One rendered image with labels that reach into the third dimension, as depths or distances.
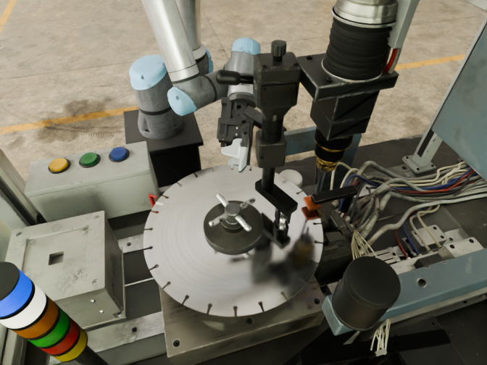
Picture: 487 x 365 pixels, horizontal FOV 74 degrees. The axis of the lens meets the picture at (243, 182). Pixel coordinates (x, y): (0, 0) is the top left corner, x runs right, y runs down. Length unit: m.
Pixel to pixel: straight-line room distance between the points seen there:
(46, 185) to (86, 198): 0.09
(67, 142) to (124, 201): 1.68
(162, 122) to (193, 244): 0.59
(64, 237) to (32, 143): 1.94
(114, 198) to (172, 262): 0.35
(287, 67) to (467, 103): 0.20
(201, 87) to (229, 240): 0.44
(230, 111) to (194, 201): 0.26
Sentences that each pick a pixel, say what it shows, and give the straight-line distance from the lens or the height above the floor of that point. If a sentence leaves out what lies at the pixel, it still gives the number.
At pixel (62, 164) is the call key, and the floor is 0.91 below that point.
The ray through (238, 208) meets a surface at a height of 1.00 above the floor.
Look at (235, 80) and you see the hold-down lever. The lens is 0.48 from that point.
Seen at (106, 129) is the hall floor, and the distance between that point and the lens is 2.54.
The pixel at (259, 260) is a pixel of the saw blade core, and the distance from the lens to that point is 0.57.
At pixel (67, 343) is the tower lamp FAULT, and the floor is 1.01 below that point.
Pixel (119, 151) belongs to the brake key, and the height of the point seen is 0.91.
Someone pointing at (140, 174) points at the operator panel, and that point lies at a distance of 0.82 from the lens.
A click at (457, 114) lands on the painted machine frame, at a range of 0.40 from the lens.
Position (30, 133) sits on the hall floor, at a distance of 2.75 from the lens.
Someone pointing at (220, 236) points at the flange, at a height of 0.96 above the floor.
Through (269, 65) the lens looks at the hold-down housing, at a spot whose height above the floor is 1.25.
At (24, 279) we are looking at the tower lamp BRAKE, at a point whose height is 1.15.
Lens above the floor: 1.45
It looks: 47 degrees down
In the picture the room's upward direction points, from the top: straight up
